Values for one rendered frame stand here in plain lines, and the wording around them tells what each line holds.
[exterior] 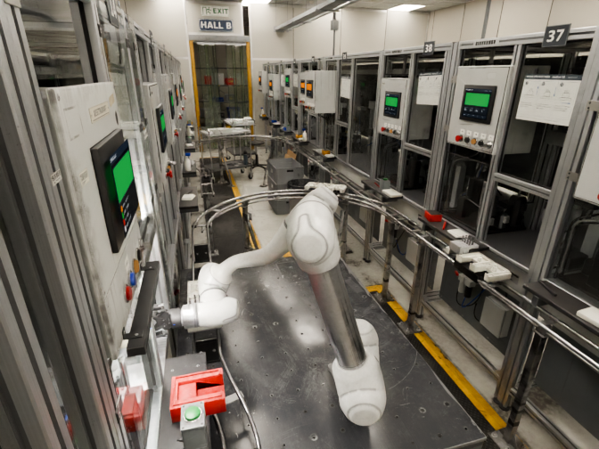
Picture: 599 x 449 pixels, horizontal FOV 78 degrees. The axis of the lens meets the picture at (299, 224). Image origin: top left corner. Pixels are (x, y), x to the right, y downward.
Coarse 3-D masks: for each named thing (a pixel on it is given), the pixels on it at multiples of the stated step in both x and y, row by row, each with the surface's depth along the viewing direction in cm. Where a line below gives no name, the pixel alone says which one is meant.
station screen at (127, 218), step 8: (120, 152) 75; (112, 160) 68; (120, 160) 74; (112, 168) 67; (128, 192) 79; (136, 192) 89; (120, 200) 71; (128, 200) 78; (136, 200) 88; (120, 208) 70; (128, 208) 78; (136, 208) 87; (128, 216) 77; (128, 224) 76
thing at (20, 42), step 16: (16, 0) 42; (80, 0) 75; (112, 0) 98; (16, 16) 42; (112, 16) 96; (128, 16) 124; (16, 32) 42; (16, 48) 41; (32, 64) 45; (32, 80) 45; (32, 96) 44; (32, 112) 44; (144, 112) 142; (48, 128) 48; (48, 144) 48; (48, 160) 47; (48, 176) 47; (64, 192) 52; (64, 208) 51; (64, 224) 50; (80, 256) 55; (80, 272) 55; (80, 288) 54; (96, 320) 60; (96, 336) 60; (176, 336) 181; (96, 352) 58; (112, 384) 65; (112, 400) 65; (112, 416) 63; (128, 448) 71
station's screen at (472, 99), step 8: (472, 88) 211; (464, 96) 218; (472, 96) 212; (480, 96) 206; (488, 96) 200; (464, 104) 219; (472, 104) 213; (480, 104) 207; (488, 104) 201; (464, 112) 220; (472, 112) 213; (480, 112) 207
